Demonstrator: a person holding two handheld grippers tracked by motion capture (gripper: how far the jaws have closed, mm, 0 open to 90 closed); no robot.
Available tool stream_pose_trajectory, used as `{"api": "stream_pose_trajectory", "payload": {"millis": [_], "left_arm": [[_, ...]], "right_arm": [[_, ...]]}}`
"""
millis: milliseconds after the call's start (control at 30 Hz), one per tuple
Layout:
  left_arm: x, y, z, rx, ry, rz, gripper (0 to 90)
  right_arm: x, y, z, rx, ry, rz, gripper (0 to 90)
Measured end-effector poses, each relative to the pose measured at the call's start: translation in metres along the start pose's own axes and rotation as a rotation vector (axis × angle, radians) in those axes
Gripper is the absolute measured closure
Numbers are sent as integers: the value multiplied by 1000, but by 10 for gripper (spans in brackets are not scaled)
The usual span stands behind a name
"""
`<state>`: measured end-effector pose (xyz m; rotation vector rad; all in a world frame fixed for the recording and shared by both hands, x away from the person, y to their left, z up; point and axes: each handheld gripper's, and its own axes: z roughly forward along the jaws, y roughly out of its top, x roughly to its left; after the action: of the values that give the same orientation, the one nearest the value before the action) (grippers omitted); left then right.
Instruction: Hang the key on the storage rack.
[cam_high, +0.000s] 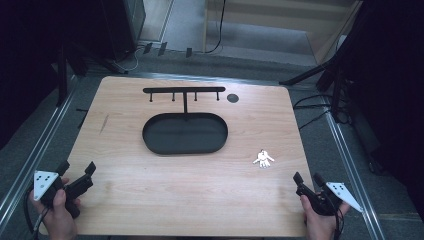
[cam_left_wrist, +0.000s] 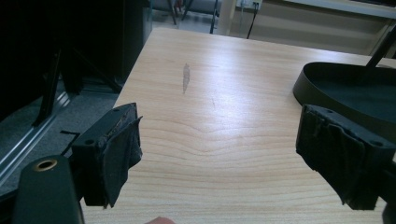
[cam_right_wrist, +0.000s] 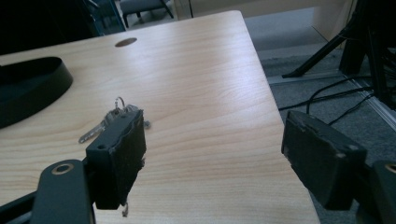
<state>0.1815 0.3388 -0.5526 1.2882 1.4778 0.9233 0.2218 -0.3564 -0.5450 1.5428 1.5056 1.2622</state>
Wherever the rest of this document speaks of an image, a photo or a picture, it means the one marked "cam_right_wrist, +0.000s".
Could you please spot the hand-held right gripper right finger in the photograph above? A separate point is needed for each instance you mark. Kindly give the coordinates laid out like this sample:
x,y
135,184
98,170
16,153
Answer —
x,y
317,161

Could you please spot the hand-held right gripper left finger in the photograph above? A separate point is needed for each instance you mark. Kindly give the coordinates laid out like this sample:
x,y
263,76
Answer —
x,y
116,161

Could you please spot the black oval tray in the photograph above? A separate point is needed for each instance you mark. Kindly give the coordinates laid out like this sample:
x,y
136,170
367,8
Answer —
x,y
28,88

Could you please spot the black tripod stand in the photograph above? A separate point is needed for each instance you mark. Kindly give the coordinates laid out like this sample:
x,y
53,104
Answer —
x,y
351,46

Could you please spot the blue cabinet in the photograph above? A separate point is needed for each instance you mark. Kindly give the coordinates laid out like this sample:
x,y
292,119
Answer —
x,y
104,15

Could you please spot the grey office chair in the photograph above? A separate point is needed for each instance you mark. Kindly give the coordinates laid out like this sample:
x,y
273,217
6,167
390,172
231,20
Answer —
x,y
144,9

